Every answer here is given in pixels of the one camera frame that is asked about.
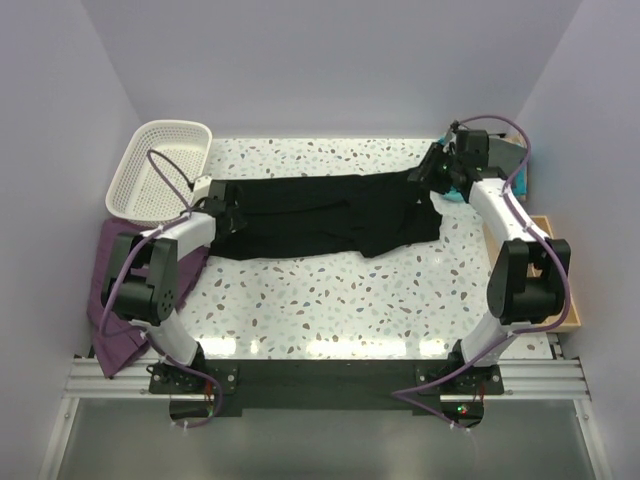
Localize black t shirt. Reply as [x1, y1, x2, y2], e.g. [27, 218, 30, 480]
[210, 170, 442, 260]

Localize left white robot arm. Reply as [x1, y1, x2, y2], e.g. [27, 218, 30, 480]
[98, 179, 246, 392]

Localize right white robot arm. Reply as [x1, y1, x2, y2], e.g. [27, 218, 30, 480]
[409, 129, 571, 393]

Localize grey folded t shirt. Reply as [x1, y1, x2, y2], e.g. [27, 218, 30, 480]
[488, 136, 528, 179]

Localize teal folded t shirt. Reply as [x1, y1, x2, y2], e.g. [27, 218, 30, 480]
[442, 132, 531, 202]

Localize white plastic basket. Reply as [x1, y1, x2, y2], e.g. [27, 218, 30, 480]
[105, 120, 213, 227]

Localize wooden compartment tray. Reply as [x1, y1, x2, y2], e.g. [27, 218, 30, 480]
[482, 214, 584, 334]

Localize purple cloth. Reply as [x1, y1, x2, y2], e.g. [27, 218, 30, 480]
[87, 218, 208, 378]

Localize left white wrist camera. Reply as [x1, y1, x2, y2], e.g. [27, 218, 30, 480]
[192, 175, 212, 204]

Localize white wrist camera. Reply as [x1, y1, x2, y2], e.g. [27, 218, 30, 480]
[192, 175, 212, 204]
[443, 120, 461, 146]

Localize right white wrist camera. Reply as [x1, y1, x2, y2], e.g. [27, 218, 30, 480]
[443, 120, 461, 146]

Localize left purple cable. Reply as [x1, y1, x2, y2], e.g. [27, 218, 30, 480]
[97, 148, 229, 429]

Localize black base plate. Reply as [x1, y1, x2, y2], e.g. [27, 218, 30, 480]
[147, 359, 505, 427]

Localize aluminium rail frame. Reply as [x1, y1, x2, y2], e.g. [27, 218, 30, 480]
[41, 334, 613, 479]

